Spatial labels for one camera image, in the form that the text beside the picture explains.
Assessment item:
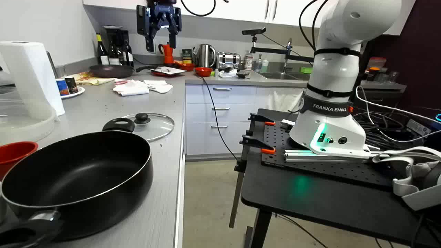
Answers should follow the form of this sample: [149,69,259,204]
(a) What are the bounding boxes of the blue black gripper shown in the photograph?
[136,0,182,53]

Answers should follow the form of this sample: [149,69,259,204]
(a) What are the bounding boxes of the glass lid with black knob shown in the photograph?
[103,113,175,142]

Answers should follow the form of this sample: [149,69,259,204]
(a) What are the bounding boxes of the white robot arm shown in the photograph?
[289,0,401,159]

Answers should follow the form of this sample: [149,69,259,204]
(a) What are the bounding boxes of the black cooking pot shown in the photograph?
[0,132,153,248]

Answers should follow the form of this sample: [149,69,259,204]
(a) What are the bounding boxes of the red pitcher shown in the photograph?
[158,44,173,65]

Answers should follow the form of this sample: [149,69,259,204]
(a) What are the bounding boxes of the white plate with red rim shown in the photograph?
[150,66,186,77]

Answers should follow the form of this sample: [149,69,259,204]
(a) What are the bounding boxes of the black coffee machine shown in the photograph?
[105,26,129,66]

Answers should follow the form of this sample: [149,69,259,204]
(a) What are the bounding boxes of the silver electric kettle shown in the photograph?
[197,44,216,68]

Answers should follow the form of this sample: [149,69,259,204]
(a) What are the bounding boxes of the small red bowl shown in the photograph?
[194,66,212,77]

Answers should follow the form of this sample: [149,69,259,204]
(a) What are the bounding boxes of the dark wine bottle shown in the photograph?
[96,33,110,65]

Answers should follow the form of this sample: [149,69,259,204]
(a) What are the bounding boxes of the white folded cloth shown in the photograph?
[113,80,149,97]

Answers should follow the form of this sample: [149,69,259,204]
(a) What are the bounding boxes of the silver toaster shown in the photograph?
[218,53,241,69]

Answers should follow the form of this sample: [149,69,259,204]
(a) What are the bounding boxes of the black frying pan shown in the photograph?
[89,65,147,79]

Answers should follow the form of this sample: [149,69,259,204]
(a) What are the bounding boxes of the white kitchen drawer cabinet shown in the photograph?
[186,86,302,159]

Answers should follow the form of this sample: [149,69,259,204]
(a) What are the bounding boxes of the plate with small jars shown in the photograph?
[56,76,85,99]

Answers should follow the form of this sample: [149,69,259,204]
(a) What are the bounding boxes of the white paper towel roll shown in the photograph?
[0,42,65,119]

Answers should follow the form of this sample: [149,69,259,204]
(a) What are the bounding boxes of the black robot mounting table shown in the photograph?
[237,109,441,248]

